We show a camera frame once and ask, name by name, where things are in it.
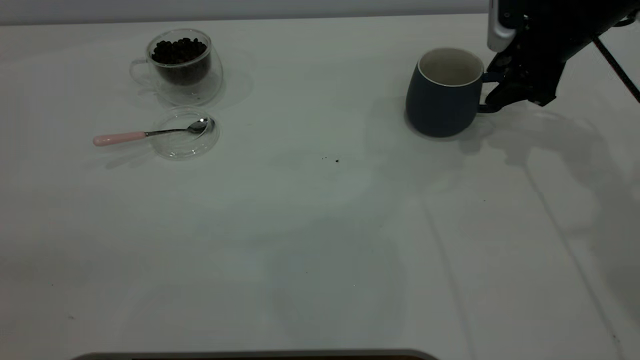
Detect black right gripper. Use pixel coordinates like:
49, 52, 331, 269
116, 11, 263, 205
483, 15, 596, 113

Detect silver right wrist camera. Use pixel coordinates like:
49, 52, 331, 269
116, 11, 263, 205
487, 0, 526, 53

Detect pink-handled metal spoon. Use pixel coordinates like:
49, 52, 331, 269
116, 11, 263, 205
93, 117, 216, 147

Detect clear round glass lid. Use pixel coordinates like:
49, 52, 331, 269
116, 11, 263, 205
150, 106, 221, 161

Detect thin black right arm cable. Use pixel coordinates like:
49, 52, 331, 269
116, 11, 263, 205
592, 37, 640, 104

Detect dark grey ceramic mug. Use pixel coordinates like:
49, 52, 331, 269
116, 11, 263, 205
405, 47, 502, 139

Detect clear double-wall glass cup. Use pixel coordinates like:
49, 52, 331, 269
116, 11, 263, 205
129, 28, 225, 107

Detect dark roasted coffee beans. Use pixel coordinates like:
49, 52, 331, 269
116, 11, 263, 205
151, 37, 212, 86

